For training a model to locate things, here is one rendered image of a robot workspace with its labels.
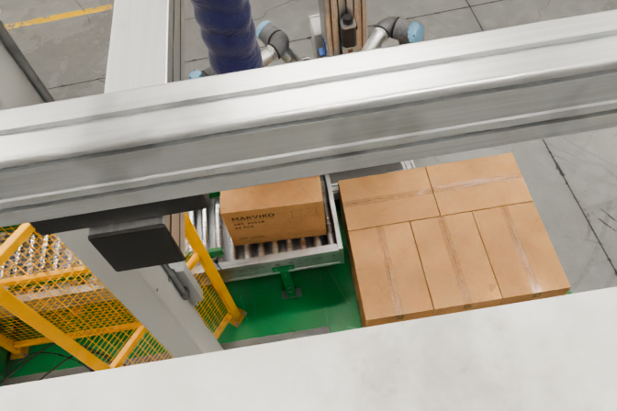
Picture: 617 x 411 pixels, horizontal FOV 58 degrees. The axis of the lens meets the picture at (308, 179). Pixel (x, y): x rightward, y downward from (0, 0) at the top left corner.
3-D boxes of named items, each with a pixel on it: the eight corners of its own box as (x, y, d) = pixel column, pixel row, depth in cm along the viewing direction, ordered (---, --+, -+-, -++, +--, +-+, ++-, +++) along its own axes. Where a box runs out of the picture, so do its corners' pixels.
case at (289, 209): (233, 246, 354) (219, 214, 321) (233, 194, 377) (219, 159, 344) (327, 234, 352) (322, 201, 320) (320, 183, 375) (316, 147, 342)
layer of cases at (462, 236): (366, 343, 351) (365, 320, 318) (341, 211, 408) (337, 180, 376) (553, 313, 351) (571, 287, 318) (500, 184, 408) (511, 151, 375)
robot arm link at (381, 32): (381, 6, 301) (338, 70, 282) (399, 12, 297) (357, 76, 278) (382, 22, 311) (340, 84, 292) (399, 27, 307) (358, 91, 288)
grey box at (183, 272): (157, 308, 235) (132, 279, 210) (157, 296, 238) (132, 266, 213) (203, 301, 235) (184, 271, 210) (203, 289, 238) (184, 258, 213)
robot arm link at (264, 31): (304, 88, 348) (265, 42, 300) (289, 76, 355) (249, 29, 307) (317, 74, 347) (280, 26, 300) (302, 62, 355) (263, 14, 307)
